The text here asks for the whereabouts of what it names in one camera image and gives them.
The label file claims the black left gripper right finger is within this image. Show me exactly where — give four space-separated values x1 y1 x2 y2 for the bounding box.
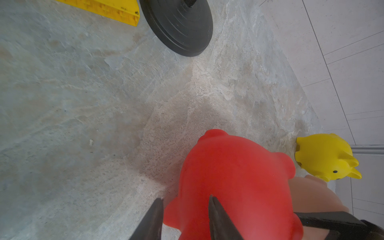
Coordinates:
209 195 243 240

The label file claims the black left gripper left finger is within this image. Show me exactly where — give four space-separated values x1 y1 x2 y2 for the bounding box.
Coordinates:
129 198 164 240

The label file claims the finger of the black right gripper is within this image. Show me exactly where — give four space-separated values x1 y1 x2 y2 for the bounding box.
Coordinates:
296 212 384 240

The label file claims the pink piggy bank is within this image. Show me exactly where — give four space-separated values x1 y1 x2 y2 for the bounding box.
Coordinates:
287 174 352 240

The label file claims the red piggy bank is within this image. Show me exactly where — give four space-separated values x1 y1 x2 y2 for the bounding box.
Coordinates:
164 129 304 240

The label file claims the yellow piggy bank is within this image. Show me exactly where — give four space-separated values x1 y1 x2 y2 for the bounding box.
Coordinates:
295 134 362 182

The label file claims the toy microphone on stand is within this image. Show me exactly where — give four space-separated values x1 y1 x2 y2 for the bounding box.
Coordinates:
140 0 214 57

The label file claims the aluminium corner post right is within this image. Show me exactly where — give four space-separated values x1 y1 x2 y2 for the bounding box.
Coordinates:
351 145 384 156

